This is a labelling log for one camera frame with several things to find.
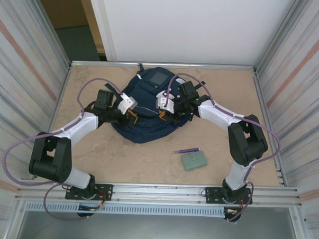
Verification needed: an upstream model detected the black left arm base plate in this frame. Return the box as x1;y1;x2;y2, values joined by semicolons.
66;182;114;202

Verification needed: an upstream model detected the grey metal sheet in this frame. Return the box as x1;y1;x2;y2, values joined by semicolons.
16;210;303;239

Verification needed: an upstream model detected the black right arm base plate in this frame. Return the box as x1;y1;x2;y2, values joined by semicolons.
204;185;252;207

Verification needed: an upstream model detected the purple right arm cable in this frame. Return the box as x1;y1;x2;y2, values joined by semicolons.
160;72;285;225

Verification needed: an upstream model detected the purple pen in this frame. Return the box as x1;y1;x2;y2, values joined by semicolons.
173;147;201;155

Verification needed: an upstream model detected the white door frame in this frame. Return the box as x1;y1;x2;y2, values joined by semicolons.
84;0;120;62

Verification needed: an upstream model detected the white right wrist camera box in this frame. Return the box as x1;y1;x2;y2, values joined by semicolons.
154;90;177;114

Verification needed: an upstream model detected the striped left enclosure panel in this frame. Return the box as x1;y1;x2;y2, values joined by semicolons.
0;0;75;239

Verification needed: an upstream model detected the striped right enclosure panel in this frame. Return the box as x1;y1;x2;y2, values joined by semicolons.
245;0;319;239

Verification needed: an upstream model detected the striped enclosure panel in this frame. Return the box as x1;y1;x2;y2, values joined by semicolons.
245;0;319;239
0;0;75;239

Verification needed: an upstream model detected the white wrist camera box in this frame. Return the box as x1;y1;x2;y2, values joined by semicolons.
154;90;177;114
116;93;139;115

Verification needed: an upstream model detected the slotted grey cable duct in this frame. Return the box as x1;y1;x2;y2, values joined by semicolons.
25;199;225;220

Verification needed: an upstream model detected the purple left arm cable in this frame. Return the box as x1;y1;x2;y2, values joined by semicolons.
0;73;125;224

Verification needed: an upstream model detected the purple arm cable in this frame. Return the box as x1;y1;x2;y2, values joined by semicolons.
0;73;125;224
160;72;285;225

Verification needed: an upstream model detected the aluminium table edge rail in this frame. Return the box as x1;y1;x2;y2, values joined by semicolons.
70;58;258;75

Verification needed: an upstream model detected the navy blue backpack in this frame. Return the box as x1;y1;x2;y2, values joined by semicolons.
102;65;207;148

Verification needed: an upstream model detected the aluminium mounting rail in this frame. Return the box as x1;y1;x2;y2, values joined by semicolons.
15;174;305;212

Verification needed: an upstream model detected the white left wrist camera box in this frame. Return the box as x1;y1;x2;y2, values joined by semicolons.
116;93;139;115

